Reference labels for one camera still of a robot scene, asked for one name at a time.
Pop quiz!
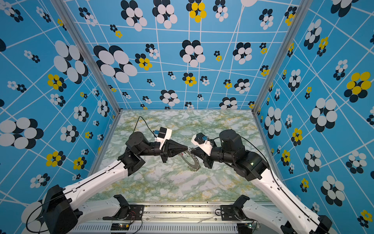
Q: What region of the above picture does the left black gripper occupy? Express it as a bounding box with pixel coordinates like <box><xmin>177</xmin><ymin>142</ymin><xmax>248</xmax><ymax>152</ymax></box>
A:
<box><xmin>138</xmin><ymin>140</ymin><xmax>188</xmax><ymax>164</ymax></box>

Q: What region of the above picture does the metal keyring disc with rings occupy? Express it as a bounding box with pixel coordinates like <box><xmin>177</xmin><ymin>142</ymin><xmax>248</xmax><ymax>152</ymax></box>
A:
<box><xmin>180</xmin><ymin>151</ymin><xmax>201</xmax><ymax>172</ymax></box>

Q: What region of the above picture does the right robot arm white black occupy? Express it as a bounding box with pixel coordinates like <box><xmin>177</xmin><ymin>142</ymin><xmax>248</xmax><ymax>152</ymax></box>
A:
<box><xmin>191</xmin><ymin>129</ymin><xmax>332</xmax><ymax>234</ymax></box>

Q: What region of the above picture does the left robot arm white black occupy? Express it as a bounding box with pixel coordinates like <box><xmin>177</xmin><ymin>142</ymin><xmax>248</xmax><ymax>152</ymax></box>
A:
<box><xmin>41</xmin><ymin>132</ymin><xmax>188</xmax><ymax>234</ymax></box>

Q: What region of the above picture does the right green circuit board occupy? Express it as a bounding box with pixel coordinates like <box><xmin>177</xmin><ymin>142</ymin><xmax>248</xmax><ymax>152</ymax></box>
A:
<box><xmin>237</xmin><ymin>223</ymin><xmax>255</xmax><ymax>234</ymax></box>

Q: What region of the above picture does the green circuit board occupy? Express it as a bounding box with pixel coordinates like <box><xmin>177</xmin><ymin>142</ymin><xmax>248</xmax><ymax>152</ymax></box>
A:
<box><xmin>111</xmin><ymin>223</ymin><xmax>130</xmax><ymax>231</ymax></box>
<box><xmin>237</xmin><ymin>223</ymin><xmax>255</xmax><ymax>234</ymax></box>

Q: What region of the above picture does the left green circuit board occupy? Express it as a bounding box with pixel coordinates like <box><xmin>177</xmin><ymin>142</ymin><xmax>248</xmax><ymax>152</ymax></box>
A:
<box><xmin>111</xmin><ymin>223</ymin><xmax>130</xmax><ymax>231</ymax></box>

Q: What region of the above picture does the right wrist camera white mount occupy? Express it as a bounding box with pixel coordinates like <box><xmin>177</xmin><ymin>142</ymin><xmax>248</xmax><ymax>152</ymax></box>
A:
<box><xmin>191</xmin><ymin>133</ymin><xmax>213</xmax><ymax>156</ymax></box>

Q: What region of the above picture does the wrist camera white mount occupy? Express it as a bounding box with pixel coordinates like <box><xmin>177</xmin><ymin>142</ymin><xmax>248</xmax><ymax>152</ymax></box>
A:
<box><xmin>154</xmin><ymin>127</ymin><xmax>172</xmax><ymax>150</ymax></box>
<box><xmin>191</xmin><ymin>133</ymin><xmax>213</xmax><ymax>156</ymax></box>

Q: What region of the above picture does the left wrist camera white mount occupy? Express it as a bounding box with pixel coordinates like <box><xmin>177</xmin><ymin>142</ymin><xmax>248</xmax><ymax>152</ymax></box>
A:
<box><xmin>154</xmin><ymin>127</ymin><xmax>172</xmax><ymax>150</ymax></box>

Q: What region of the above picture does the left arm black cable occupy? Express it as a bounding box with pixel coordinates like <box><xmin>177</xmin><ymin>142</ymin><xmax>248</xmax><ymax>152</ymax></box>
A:
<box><xmin>25</xmin><ymin>116</ymin><xmax>158</xmax><ymax>234</ymax></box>

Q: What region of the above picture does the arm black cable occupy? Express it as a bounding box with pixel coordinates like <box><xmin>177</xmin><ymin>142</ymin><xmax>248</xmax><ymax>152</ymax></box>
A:
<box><xmin>211</xmin><ymin>136</ymin><xmax>331</xmax><ymax>234</ymax></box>
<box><xmin>25</xmin><ymin>116</ymin><xmax>158</xmax><ymax>234</ymax></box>

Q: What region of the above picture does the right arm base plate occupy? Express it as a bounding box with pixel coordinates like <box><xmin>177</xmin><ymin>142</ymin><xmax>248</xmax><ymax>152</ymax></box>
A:
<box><xmin>215</xmin><ymin>205</ymin><xmax>255</xmax><ymax>222</ymax></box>

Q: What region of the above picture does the aluminium front rail frame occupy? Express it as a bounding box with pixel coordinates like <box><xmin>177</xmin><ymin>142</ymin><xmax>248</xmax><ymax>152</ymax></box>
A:
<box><xmin>67</xmin><ymin>201</ymin><xmax>310</xmax><ymax>234</ymax></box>

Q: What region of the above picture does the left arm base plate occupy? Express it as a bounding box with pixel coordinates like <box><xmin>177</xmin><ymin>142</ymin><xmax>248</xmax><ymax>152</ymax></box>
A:
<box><xmin>102</xmin><ymin>204</ymin><xmax>145</xmax><ymax>221</ymax></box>

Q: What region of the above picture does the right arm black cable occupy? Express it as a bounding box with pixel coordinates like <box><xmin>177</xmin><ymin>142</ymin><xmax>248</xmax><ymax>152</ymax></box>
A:
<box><xmin>211</xmin><ymin>136</ymin><xmax>331</xmax><ymax>234</ymax></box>

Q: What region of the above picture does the right aluminium corner post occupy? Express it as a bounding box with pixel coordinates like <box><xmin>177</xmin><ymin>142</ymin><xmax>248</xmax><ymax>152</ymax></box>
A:
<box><xmin>253</xmin><ymin>0</ymin><xmax>313</xmax><ymax>115</ymax></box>

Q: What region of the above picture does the aluminium corner post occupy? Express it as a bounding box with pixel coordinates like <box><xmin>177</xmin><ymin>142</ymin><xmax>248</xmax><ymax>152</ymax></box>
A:
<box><xmin>51</xmin><ymin>1</ymin><xmax>121</xmax><ymax>115</ymax></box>
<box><xmin>253</xmin><ymin>0</ymin><xmax>313</xmax><ymax>115</ymax></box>

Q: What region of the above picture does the left aluminium corner post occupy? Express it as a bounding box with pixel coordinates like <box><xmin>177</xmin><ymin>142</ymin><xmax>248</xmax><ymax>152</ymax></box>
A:
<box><xmin>51</xmin><ymin>1</ymin><xmax>121</xmax><ymax>115</ymax></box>

